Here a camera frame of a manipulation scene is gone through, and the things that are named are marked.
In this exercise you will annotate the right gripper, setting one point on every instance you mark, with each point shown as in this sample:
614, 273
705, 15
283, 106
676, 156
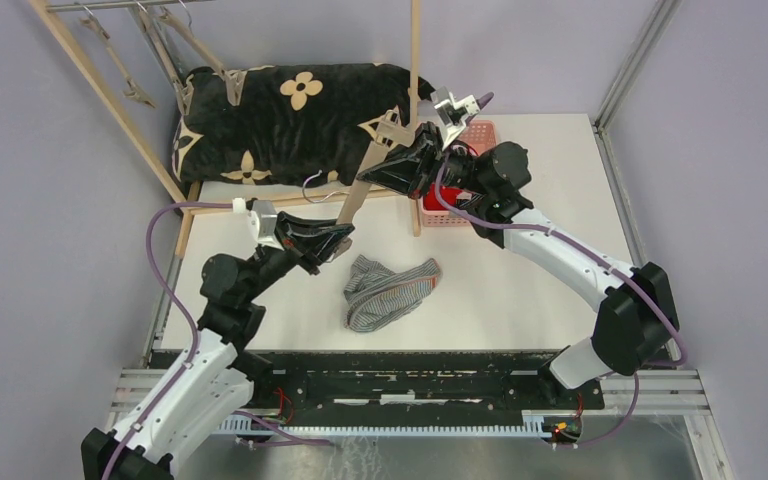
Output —
414, 168

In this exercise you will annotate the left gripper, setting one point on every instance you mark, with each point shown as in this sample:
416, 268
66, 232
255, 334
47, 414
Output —
287, 224

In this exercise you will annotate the red underwear with white lettering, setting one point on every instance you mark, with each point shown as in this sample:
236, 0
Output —
444, 199

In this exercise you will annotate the grey striped underwear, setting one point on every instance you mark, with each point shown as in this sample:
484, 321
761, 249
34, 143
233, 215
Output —
377, 296

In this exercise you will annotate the beige hanger with red underwear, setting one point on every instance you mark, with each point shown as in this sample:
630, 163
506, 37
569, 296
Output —
233, 79

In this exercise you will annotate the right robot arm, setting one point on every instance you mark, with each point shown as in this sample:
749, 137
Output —
634, 306

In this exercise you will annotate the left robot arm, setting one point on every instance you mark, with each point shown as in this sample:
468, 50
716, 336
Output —
215, 375

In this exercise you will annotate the empty beige clip hanger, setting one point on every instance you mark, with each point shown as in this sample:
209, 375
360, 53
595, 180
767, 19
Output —
132, 91

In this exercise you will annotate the pink plastic basket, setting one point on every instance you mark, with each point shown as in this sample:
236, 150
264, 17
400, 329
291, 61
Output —
479, 137

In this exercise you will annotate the black floral plush cushion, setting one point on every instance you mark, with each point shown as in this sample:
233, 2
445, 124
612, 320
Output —
295, 125

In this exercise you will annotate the metal hanging rod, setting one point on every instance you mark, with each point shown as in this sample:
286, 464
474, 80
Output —
117, 4

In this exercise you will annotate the aluminium corner profile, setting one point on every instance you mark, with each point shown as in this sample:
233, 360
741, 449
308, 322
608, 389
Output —
646, 40

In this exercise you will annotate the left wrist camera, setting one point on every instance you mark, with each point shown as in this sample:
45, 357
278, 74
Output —
261, 220

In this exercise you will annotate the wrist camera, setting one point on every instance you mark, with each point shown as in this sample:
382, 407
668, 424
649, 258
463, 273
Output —
261, 220
456, 114

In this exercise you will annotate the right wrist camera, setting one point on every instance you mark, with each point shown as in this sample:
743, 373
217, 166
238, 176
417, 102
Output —
456, 114

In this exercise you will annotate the wooden clothes rack frame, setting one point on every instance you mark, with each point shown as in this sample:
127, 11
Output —
112, 102

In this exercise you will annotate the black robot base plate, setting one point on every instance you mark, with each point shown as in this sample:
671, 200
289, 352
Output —
444, 388

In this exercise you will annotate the white slotted cable duct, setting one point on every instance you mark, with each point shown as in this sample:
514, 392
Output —
530, 427

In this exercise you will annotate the aluminium wall profile left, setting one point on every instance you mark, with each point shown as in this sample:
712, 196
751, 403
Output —
165, 41

